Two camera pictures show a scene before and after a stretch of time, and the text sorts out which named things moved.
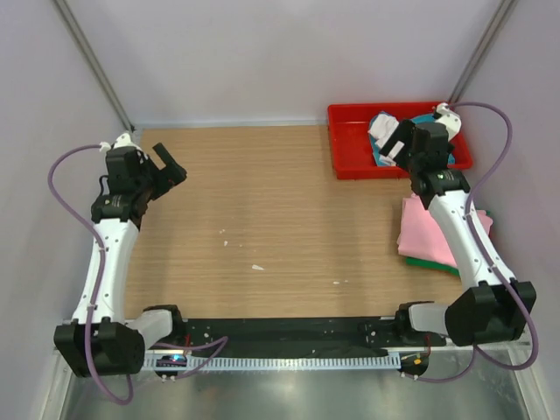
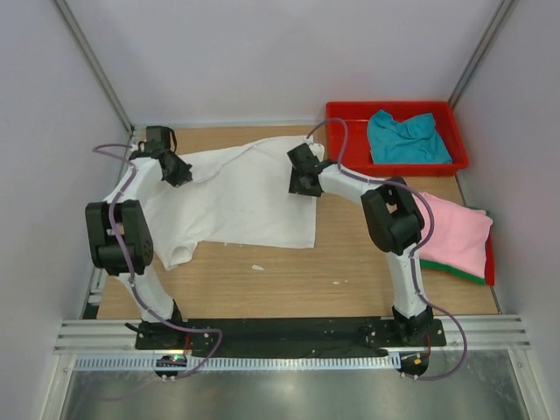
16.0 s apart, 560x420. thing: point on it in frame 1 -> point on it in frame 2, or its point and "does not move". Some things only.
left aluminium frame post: (78, 38) does not move
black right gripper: (402, 134) -> (296, 188)
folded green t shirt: (451, 269) does not move
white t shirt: (381, 126) -> (236, 196)
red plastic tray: (350, 123) does not move
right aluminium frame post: (500, 15) does not move
